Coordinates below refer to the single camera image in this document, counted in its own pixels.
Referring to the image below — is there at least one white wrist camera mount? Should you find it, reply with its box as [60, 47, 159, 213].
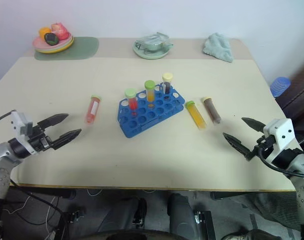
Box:
[262, 117, 302, 161]
[11, 109, 34, 138]

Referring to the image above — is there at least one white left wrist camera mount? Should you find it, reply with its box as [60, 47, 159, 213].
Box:
[11, 109, 34, 138]

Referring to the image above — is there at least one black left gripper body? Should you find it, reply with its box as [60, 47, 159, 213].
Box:
[28, 123, 57, 154]

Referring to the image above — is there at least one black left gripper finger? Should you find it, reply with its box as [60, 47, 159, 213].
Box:
[51, 128, 83, 151]
[37, 113, 70, 130]

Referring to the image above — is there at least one yellow tube green cap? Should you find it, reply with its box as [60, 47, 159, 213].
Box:
[185, 100, 208, 130]

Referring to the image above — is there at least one green placemat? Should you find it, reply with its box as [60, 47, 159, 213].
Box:
[33, 36, 100, 61]

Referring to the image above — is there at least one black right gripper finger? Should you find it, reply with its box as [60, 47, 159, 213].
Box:
[222, 132, 255, 163]
[241, 117, 265, 134]

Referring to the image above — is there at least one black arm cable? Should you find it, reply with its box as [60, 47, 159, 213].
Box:
[257, 146, 304, 179]
[0, 110, 14, 128]

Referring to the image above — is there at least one black floor cable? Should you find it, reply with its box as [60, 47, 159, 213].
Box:
[9, 178, 67, 240]

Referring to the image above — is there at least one pale green saucer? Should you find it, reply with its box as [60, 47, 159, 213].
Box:
[132, 39, 171, 60]

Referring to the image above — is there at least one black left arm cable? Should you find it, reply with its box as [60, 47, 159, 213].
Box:
[0, 110, 14, 128]

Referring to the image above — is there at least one red tube white label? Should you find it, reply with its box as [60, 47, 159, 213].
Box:
[84, 94, 103, 125]

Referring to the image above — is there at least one dark tube yellow cap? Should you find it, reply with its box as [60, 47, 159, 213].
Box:
[162, 72, 173, 96]

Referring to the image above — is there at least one toy orange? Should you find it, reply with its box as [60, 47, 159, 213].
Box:
[39, 26, 53, 41]

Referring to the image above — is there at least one grey patterned shoe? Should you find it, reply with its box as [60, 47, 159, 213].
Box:
[221, 229, 269, 240]

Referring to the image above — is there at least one blue ribbed cap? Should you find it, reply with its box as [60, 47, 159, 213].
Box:
[269, 76, 292, 99]

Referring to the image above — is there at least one dark brown cabinet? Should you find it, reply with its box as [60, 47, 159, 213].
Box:
[275, 58, 304, 142]

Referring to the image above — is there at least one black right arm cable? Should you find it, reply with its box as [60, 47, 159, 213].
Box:
[257, 146, 304, 179]

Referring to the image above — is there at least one light green towel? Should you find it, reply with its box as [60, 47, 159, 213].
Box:
[202, 32, 235, 63]

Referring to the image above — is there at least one dark toy avocado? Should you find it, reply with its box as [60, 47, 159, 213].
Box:
[44, 32, 60, 47]

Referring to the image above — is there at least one white floor cable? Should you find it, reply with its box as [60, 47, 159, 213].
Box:
[3, 188, 104, 240]

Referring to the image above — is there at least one pink plate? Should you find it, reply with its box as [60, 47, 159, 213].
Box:
[32, 31, 73, 50]

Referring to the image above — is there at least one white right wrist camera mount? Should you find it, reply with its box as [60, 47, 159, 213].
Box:
[262, 117, 302, 161]

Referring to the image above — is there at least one brown tube yellow cap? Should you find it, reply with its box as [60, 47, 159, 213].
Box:
[202, 96, 222, 125]

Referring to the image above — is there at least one orange tube green cap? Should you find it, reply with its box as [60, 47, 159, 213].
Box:
[144, 80, 156, 104]

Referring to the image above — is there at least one pink toy peach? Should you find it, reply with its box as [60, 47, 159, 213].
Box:
[51, 22, 69, 41]

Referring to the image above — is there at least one clear plastic bag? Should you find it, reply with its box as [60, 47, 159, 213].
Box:
[134, 31, 174, 50]

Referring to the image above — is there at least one light green plate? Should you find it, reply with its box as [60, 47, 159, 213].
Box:
[33, 34, 74, 52]

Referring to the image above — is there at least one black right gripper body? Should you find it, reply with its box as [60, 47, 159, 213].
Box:
[251, 135, 275, 160]

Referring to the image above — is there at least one blue test tube rack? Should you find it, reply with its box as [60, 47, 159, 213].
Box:
[115, 84, 186, 139]

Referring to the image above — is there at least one yellow plate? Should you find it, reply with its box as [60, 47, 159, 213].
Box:
[35, 37, 75, 54]

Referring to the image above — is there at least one red tube green cap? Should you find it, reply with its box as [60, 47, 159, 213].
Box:
[125, 88, 139, 118]

